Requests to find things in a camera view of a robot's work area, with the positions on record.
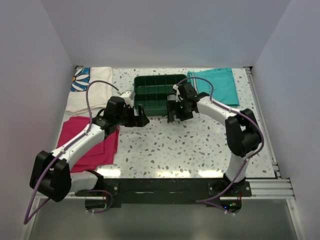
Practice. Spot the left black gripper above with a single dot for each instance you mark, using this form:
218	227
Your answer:
135	121

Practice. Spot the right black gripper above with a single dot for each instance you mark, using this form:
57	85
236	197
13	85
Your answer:
172	105

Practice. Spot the grey striped underwear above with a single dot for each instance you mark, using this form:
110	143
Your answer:
171	97

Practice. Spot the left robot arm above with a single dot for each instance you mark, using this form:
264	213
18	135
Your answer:
51	174

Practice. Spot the green divided plastic tray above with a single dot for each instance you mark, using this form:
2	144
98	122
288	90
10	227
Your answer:
152	91

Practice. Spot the cream daisy print shirt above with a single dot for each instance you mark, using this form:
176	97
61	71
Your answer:
97	81

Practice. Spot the pink folded cloth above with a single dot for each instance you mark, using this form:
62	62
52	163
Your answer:
100	155

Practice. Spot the teal folded shorts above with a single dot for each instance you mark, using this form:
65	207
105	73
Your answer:
224	86

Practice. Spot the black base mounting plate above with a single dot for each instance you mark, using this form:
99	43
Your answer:
177	191

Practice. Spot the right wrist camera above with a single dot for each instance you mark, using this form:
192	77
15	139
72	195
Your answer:
177	93

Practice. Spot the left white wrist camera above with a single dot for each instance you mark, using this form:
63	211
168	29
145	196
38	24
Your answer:
128	97

